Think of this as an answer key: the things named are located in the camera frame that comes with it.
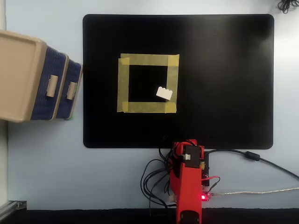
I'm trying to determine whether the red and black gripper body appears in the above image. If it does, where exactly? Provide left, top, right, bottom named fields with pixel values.
left=172, top=139, right=198, bottom=162

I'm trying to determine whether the white toy brick cube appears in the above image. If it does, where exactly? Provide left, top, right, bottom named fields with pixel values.
left=156, top=86, right=174, bottom=101

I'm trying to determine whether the blue drawer with beige handle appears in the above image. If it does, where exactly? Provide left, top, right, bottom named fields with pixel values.
left=31, top=46, right=69, bottom=121
left=56, top=59, right=83, bottom=121

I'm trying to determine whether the beige plastic drawer cabinet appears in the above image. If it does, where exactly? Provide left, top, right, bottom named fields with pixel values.
left=0, top=29, right=84, bottom=124

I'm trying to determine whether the yellow masking tape strip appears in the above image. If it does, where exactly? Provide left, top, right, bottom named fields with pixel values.
left=122, top=101, right=178, bottom=114
left=117, top=57, right=130, bottom=113
left=120, top=53, right=180, bottom=67
left=166, top=55, right=180, bottom=104

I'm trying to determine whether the controller board with LED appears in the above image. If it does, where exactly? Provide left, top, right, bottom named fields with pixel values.
left=200, top=190, right=214, bottom=203

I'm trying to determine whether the black rectangular table mat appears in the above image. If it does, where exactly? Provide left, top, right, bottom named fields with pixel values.
left=82, top=14, right=275, bottom=149

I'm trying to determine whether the thin black cable bundle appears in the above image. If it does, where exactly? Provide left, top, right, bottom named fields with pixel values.
left=140, top=146, right=178, bottom=217

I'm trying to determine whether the red wire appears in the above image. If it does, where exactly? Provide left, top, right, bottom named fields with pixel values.
left=202, top=175, right=221, bottom=191

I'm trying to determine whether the thick black cable with ferrite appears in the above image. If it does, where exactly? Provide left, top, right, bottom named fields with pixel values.
left=205, top=148, right=299, bottom=181

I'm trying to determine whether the silver braided USB cable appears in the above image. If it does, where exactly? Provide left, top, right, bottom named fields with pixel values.
left=211, top=187, right=299, bottom=197

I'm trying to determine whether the aluminium profile rail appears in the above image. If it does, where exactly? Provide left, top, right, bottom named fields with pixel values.
left=0, top=200, right=27, bottom=217

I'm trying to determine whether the coiled black cable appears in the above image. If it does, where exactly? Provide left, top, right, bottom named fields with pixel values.
left=277, top=0, right=299, bottom=14

